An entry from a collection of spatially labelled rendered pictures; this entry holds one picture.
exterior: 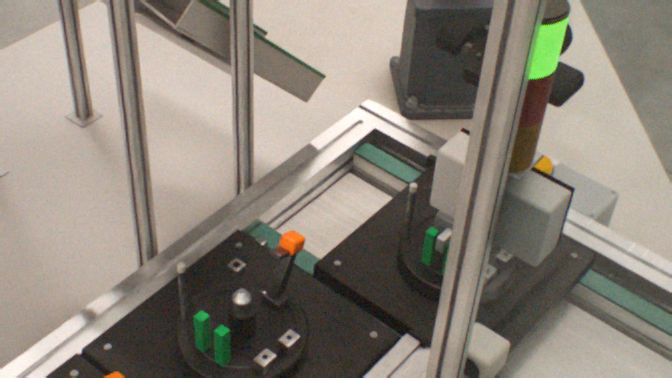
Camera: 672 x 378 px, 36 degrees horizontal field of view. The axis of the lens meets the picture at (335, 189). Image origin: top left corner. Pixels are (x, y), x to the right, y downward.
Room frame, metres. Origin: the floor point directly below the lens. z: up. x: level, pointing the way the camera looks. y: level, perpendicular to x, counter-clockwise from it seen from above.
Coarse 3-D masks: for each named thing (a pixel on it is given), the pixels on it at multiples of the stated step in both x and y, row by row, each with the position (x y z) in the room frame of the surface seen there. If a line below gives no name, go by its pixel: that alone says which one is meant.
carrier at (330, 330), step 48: (240, 240) 0.83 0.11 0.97; (192, 288) 0.75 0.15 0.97; (240, 288) 0.74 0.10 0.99; (288, 288) 0.76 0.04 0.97; (144, 336) 0.68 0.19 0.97; (192, 336) 0.67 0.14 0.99; (240, 336) 0.67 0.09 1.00; (288, 336) 0.67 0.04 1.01; (336, 336) 0.70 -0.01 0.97; (384, 336) 0.70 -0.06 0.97
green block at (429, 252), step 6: (432, 228) 0.80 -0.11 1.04; (426, 234) 0.80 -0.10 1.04; (432, 234) 0.79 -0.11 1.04; (438, 234) 0.80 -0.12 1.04; (426, 240) 0.80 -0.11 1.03; (432, 240) 0.79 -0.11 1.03; (426, 246) 0.80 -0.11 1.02; (432, 246) 0.79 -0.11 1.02; (426, 252) 0.80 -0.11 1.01; (432, 252) 0.79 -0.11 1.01; (426, 258) 0.79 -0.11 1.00; (432, 258) 0.80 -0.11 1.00; (426, 264) 0.79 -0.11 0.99; (432, 264) 0.80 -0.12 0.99
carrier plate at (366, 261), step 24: (432, 168) 0.98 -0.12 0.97; (408, 192) 0.94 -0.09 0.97; (384, 216) 0.89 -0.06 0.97; (360, 240) 0.85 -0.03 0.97; (384, 240) 0.85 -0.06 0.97; (336, 264) 0.80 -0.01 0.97; (360, 264) 0.81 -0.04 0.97; (384, 264) 0.81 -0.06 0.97; (336, 288) 0.78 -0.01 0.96; (360, 288) 0.77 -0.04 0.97; (384, 288) 0.77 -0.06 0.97; (408, 288) 0.78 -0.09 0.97; (384, 312) 0.74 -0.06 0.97; (408, 312) 0.74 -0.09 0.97; (432, 312) 0.74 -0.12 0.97; (432, 336) 0.71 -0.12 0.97
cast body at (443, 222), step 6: (438, 216) 0.81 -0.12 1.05; (444, 216) 0.81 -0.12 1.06; (438, 222) 0.81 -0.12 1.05; (444, 222) 0.80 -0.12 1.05; (450, 222) 0.80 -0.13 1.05; (438, 228) 0.81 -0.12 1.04; (444, 228) 0.80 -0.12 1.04; (450, 228) 0.80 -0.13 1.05; (444, 234) 0.79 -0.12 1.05; (450, 234) 0.79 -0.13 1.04; (438, 240) 0.78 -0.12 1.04; (444, 240) 0.78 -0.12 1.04; (438, 246) 0.78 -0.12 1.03; (444, 246) 0.78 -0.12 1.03
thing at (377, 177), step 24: (360, 168) 1.03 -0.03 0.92; (384, 168) 1.00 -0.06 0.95; (408, 168) 1.01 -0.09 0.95; (336, 192) 0.98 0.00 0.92; (360, 192) 0.99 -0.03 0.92; (384, 192) 1.00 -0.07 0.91; (312, 216) 0.94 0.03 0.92; (336, 216) 0.94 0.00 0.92; (360, 216) 0.94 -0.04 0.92; (312, 240) 0.89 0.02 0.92; (336, 240) 0.90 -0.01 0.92; (312, 264) 0.82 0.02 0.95
